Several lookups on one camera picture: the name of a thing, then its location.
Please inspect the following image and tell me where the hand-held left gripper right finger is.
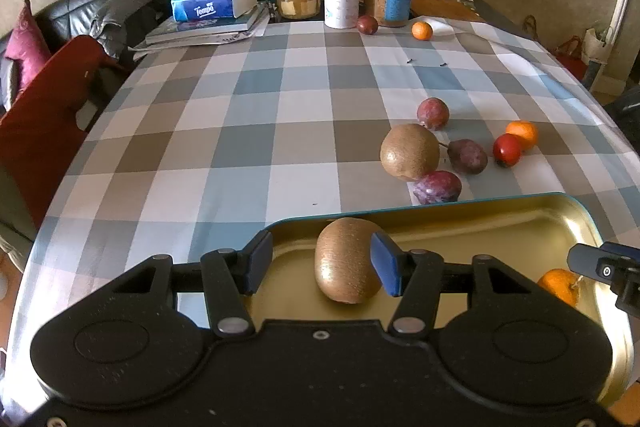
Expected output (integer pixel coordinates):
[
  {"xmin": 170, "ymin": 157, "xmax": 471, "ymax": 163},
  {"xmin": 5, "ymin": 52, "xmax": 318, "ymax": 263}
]
[{"xmin": 370, "ymin": 232, "xmax": 538, "ymax": 338}]

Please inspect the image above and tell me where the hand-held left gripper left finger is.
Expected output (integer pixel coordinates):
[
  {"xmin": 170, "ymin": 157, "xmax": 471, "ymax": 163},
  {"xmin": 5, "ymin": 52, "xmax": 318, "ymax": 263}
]
[{"xmin": 111, "ymin": 231, "xmax": 274, "ymax": 339}]

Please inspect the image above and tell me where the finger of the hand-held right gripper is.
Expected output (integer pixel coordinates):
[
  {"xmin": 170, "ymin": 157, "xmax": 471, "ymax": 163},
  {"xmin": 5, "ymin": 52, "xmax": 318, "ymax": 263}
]
[{"xmin": 567, "ymin": 243, "xmax": 640, "ymax": 313}]

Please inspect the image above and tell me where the small brown kiwi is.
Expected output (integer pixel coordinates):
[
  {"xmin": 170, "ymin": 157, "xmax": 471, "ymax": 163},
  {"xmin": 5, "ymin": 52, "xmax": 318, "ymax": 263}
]
[{"xmin": 314, "ymin": 217, "xmax": 384, "ymax": 304}]

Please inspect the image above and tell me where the gold metal tin tray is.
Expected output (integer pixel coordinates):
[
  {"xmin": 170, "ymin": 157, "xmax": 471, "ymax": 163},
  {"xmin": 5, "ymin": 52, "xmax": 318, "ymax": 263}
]
[{"xmin": 247, "ymin": 192, "xmax": 636, "ymax": 408}]

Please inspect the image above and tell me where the large brown kiwi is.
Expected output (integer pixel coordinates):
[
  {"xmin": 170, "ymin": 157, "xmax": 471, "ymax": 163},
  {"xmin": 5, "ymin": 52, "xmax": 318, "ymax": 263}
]
[{"xmin": 380, "ymin": 123, "xmax": 441, "ymax": 181}]

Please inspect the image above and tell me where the red round fruit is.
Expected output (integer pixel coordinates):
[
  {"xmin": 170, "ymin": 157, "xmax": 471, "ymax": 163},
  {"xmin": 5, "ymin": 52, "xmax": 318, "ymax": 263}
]
[{"xmin": 492, "ymin": 133, "xmax": 522, "ymax": 168}]

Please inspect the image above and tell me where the purple passion fruit with stem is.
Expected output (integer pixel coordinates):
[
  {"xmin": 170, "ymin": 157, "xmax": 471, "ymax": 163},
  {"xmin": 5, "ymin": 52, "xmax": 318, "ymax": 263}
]
[{"xmin": 440, "ymin": 138, "xmax": 488, "ymax": 175}]

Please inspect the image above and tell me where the checked tablecloth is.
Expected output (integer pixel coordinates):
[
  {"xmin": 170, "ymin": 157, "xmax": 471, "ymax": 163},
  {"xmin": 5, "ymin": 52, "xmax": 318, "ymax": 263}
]
[{"xmin": 0, "ymin": 14, "xmax": 640, "ymax": 408}]

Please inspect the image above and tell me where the dark plastic bag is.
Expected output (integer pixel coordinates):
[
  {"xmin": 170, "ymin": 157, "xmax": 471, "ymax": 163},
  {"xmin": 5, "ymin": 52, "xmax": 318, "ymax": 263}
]
[{"xmin": 602, "ymin": 84, "xmax": 640, "ymax": 144}]

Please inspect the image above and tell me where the white paper bag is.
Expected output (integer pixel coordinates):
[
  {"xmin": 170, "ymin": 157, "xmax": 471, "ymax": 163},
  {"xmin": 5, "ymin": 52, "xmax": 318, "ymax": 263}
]
[{"xmin": 582, "ymin": 27, "xmax": 619, "ymax": 92}]

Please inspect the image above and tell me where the red paper bag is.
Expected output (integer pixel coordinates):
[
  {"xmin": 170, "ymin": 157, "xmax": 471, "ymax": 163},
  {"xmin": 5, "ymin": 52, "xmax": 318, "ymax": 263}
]
[{"xmin": 551, "ymin": 35, "xmax": 589, "ymax": 78}]

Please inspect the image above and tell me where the stack of books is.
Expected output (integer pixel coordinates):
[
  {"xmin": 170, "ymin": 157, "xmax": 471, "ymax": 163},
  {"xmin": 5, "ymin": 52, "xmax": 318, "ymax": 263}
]
[
  {"xmin": 129, "ymin": 19, "xmax": 271, "ymax": 54},
  {"xmin": 145, "ymin": 4, "xmax": 267, "ymax": 44}
]

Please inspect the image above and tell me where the red chair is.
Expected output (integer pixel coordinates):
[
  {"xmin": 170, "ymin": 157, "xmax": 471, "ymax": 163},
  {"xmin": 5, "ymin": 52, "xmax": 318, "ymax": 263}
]
[{"xmin": 0, "ymin": 36, "xmax": 132, "ymax": 230}]

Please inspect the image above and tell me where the wooden board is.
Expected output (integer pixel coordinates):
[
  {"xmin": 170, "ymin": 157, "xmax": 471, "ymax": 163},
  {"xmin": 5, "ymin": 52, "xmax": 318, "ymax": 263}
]
[{"xmin": 410, "ymin": 0, "xmax": 475, "ymax": 22}]

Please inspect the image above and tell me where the grey jacket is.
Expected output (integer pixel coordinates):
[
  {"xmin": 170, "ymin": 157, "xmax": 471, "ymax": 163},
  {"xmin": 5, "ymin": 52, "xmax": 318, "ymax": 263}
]
[{"xmin": 90, "ymin": 0, "xmax": 177, "ymax": 64}]

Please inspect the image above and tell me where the magenta cushion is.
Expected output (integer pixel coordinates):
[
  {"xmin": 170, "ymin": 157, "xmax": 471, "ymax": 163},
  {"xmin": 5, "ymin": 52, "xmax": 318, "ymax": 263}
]
[{"xmin": 4, "ymin": 0, "xmax": 52, "ymax": 92}]

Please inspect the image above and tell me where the black leather sofa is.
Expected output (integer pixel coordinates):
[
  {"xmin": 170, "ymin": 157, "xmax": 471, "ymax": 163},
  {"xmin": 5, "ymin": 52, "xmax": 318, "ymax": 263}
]
[{"xmin": 0, "ymin": 0, "xmax": 132, "ymax": 108}]

